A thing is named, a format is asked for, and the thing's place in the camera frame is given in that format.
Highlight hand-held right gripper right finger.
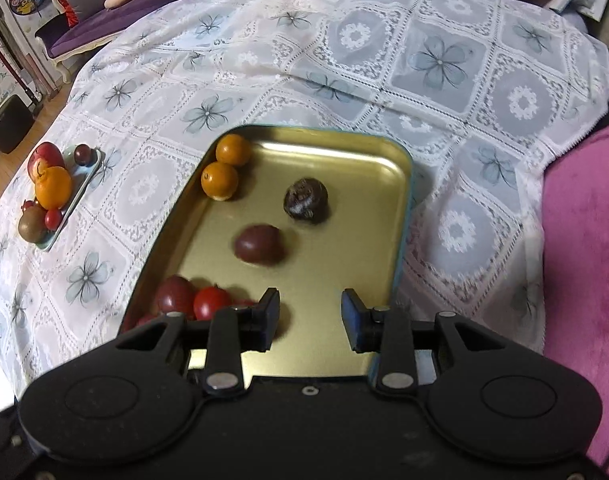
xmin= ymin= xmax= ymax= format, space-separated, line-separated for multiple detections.
xmin=341 ymin=288 xmax=510 ymax=393

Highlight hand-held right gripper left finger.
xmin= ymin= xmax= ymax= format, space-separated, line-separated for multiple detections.
xmin=114 ymin=287 xmax=281 ymax=393

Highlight red plum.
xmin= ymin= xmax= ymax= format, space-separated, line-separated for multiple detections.
xmin=154 ymin=275 xmax=198 ymax=318

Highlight gold tin tray blue rim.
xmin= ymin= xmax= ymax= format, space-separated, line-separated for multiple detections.
xmin=119 ymin=124 xmax=414 ymax=386

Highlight dark brown chestnut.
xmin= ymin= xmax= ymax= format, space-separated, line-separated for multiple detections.
xmin=283 ymin=177 xmax=330 ymax=223

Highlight yellow cherry tomato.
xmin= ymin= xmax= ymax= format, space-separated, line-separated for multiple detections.
xmin=215 ymin=133 xmax=252 ymax=167
xmin=201 ymin=161 xmax=240 ymax=202

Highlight white floral lace tablecloth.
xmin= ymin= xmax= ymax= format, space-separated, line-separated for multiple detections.
xmin=0 ymin=0 xmax=609 ymax=401

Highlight light blue rectangular plate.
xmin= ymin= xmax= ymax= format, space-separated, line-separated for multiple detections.
xmin=19 ymin=145 xmax=106 ymax=253

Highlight pink plush blanket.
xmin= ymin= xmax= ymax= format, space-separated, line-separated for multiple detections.
xmin=541 ymin=115 xmax=609 ymax=476

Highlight large orange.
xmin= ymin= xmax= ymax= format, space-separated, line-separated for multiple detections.
xmin=35 ymin=165 xmax=74 ymax=211

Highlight brown kiwi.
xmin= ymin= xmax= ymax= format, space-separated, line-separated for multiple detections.
xmin=18 ymin=208 xmax=48 ymax=244

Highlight red apple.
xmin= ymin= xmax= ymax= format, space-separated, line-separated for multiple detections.
xmin=27 ymin=141 xmax=66 ymax=183

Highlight black box stool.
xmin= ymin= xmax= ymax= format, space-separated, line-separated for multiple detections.
xmin=0 ymin=94 xmax=34 ymax=155

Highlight red cushion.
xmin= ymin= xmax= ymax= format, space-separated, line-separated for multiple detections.
xmin=56 ymin=0 xmax=80 ymax=28

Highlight red stick vacuum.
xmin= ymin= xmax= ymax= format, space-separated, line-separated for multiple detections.
xmin=0 ymin=0 xmax=42 ymax=111

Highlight purple sofa cream frame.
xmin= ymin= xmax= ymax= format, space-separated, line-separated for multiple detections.
xmin=34 ymin=0 xmax=210 ymax=83

